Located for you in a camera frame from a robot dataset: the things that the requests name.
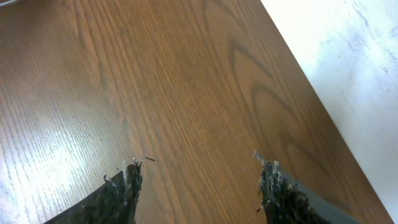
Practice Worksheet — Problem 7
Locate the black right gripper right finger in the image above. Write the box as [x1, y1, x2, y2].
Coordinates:
[253, 151, 358, 224]

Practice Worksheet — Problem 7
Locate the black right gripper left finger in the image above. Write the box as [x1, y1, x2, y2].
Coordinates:
[45, 156, 151, 224]

